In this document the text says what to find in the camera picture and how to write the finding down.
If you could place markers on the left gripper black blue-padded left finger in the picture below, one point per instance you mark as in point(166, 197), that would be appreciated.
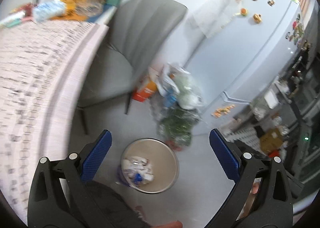
point(47, 205)

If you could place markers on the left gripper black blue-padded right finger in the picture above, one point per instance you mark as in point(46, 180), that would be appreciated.
point(261, 195)

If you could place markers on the round beige trash bin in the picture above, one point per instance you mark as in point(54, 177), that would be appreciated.
point(148, 166)

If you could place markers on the brown cardboard box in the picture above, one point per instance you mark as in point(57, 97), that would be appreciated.
point(271, 141)

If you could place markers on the clear bag of green vegetables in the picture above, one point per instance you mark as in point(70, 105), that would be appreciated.
point(176, 125)

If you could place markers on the white refrigerator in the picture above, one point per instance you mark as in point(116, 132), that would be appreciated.
point(238, 63)

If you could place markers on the patterned pink tablecloth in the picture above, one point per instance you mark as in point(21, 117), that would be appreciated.
point(43, 67)

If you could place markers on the white plastic grocery bag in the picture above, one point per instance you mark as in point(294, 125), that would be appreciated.
point(182, 84)

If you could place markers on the orange white carton box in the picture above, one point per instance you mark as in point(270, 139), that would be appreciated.
point(146, 87)

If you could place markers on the white mesh bag on fridge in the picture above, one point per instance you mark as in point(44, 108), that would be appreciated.
point(214, 15)

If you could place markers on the grey upholstered chair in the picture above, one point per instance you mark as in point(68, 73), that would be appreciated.
point(136, 33)

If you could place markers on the blue white tissue pack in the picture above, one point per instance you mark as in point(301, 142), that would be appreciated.
point(48, 10)

